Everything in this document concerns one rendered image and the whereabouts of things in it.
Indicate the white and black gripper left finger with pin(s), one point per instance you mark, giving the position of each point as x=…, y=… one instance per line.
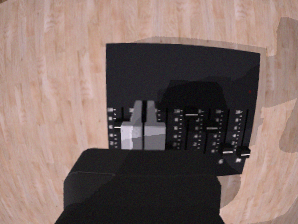
x=132, y=133

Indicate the black lighting desk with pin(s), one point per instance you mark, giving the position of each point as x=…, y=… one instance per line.
x=222, y=83

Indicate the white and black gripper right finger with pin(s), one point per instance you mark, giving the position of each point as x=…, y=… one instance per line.
x=154, y=132

